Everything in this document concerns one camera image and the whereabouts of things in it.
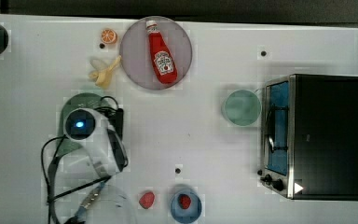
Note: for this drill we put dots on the peeled banana toy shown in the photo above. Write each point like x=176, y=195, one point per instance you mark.
x=103, y=72

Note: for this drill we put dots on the grey round plate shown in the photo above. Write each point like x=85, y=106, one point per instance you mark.
x=134, y=49

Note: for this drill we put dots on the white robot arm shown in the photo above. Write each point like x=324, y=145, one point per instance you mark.
x=105, y=153

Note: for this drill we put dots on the green round plate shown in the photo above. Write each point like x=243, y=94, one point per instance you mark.
x=241, y=108

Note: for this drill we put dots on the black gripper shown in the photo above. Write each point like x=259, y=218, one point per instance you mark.
x=116, y=120

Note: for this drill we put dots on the blue bowl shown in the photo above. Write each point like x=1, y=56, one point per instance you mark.
x=186, y=216

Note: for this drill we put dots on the black toaster oven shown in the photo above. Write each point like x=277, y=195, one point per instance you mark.
x=309, y=137

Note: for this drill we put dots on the orange slice toy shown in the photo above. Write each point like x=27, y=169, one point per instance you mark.
x=109, y=36

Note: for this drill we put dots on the green oval strainer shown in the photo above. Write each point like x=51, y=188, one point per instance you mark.
x=81, y=100

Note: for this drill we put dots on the strawberry in bowl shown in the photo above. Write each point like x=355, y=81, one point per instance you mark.
x=184, y=201

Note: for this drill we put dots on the red ketchup bottle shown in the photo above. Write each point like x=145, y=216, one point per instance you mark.
x=161, y=58

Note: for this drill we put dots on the red strawberry toy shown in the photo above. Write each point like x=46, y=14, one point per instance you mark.
x=147, y=200

